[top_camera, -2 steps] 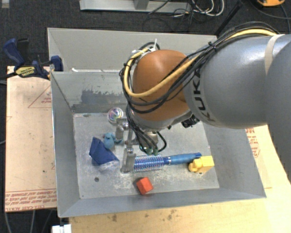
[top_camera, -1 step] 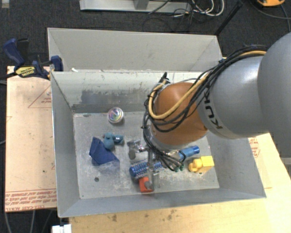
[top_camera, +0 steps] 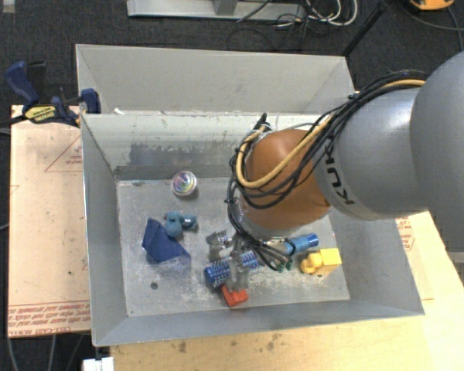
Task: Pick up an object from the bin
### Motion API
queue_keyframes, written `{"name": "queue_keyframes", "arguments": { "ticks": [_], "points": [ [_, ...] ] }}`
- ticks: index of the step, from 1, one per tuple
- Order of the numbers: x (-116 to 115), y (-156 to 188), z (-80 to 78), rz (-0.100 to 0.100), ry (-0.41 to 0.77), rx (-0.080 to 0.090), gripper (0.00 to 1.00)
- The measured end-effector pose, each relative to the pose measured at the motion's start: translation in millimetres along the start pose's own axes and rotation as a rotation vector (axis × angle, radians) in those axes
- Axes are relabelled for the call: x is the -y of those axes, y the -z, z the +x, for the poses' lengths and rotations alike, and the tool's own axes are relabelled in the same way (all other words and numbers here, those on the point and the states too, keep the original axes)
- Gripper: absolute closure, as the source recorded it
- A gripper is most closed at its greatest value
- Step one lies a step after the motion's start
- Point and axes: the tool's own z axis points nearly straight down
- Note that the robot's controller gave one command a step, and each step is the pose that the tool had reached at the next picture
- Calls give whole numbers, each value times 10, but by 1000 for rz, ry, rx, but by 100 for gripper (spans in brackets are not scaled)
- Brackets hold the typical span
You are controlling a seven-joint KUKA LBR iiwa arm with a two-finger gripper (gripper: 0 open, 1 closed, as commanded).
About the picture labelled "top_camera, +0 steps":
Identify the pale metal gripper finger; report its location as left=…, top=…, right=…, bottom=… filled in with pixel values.
left=228, top=246, right=250, bottom=294
left=206, top=229, right=234, bottom=263

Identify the blue spiky roller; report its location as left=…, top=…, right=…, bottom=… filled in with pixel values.
left=203, top=250, right=261, bottom=290

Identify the red block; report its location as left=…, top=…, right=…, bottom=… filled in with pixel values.
left=220, top=284, right=251, bottom=308

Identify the teal toy animal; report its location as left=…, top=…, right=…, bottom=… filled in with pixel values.
left=163, top=211, right=199, bottom=241

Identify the dark blue triangular wedge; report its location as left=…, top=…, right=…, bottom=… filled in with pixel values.
left=142, top=217, right=193, bottom=266

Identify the blue cylinder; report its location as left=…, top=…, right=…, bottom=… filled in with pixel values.
left=285, top=233, right=319, bottom=255

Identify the yellow toy block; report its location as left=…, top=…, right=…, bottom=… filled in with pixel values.
left=299, top=247, right=343, bottom=277

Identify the grey metal bin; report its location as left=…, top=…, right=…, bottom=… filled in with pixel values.
left=75, top=43, right=425, bottom=348

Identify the brown cardboard board red print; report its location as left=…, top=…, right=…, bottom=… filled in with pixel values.
left=7, top=104, right=436, bottom=339

